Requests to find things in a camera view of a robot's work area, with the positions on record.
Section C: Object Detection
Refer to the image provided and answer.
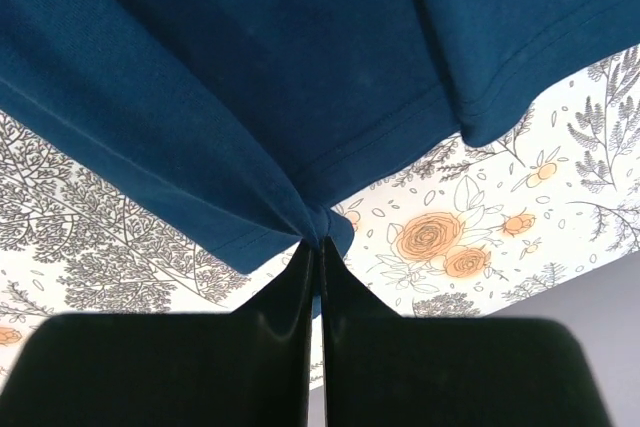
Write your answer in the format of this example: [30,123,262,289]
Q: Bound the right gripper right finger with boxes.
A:
[318,239,611,427]

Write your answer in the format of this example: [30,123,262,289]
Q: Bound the blue t shirt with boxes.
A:
[0,0,640,276]

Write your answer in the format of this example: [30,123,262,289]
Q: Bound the floral table cloth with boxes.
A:
[1,47,639,376]

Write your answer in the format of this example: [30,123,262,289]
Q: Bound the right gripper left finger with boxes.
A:
[1,244,314,426]

